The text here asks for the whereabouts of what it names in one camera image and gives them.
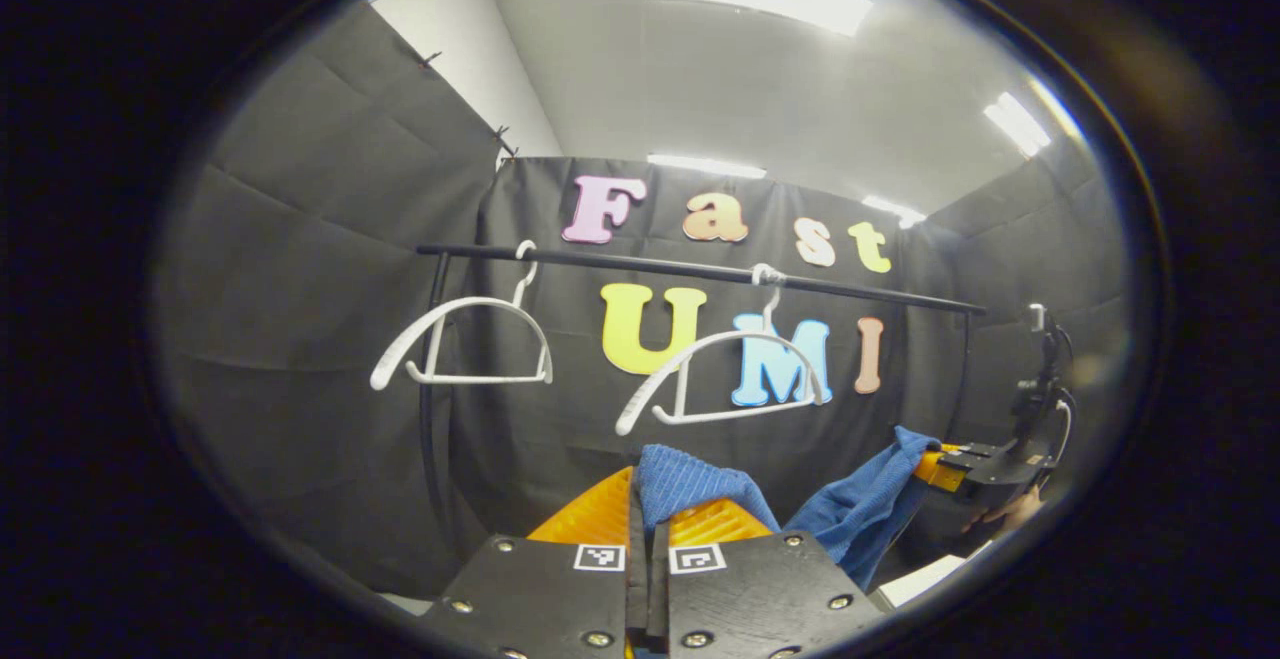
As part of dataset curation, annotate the black metal clothes rack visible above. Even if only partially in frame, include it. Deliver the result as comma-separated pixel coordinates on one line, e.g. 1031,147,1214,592
415,244,988,545

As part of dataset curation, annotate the white plastic clothes hanger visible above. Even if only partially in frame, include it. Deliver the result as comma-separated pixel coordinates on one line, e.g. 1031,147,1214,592
614,263,827,437
369,240,554,392

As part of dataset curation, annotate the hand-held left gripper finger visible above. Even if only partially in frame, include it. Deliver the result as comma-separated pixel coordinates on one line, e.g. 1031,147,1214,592
648,497,888,659
418,465,651,659

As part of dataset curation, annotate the long ceiling light panel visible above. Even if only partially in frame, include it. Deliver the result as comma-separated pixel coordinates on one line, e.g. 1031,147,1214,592
646,153,769,181

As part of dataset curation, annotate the black backdrop cloth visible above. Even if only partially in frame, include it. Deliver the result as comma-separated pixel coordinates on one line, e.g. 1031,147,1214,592
150,1,1136,600

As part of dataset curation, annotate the blue corduroy jacket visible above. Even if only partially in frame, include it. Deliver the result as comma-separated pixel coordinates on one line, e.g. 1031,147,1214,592
635,426,944,593

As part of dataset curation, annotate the white flat board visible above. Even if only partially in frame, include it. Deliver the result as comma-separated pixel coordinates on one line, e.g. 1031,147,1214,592
878,553,993,608

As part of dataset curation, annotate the small ceiling light panel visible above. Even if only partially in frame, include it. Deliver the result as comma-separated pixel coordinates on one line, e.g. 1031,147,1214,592
862,195,928,230
982,91,1054,158

